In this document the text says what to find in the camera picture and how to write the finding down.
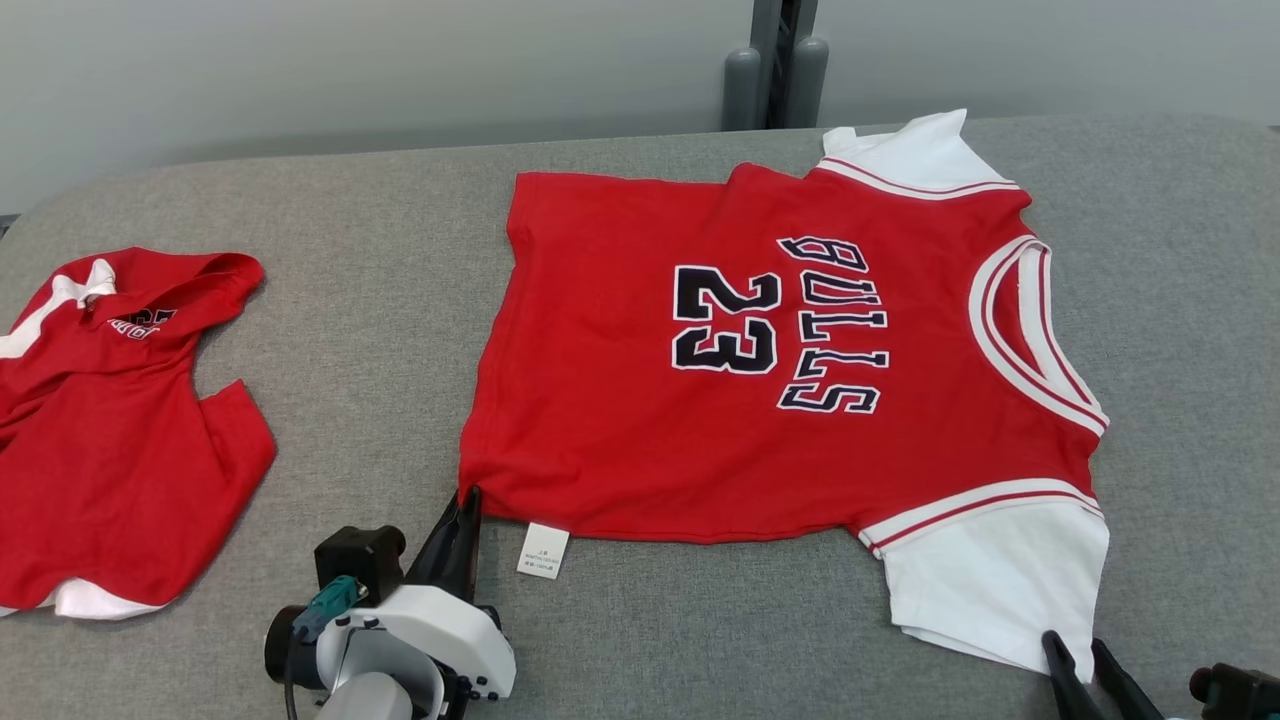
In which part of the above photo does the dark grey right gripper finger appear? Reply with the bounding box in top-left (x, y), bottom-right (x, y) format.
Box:
top-left (1042, 630), bottom-right (1106, 720)
top-left (1092, 638), bottom-right (1166, 720)

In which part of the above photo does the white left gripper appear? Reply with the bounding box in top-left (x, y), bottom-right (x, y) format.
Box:
top-left (345, 487), bottom-right (517, 698)

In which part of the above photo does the red Bulls 23 jersey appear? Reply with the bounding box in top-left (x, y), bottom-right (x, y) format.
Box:
top-left (458, 108), bottom-right (1111, 683)

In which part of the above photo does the teal left camera connector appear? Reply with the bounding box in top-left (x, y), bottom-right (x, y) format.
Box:
top-left (293, 575), bottom-right (366, 643)

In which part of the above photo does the grey rounded post foot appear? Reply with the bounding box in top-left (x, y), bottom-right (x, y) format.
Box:
top-left (722, 45), bottom-right (763, 131)
top-left (786, 36), bottom-right (831, 129)

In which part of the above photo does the grey metal partition post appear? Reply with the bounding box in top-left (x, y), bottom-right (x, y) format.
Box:
top-left (750, 0), bottom-right (819, 129)

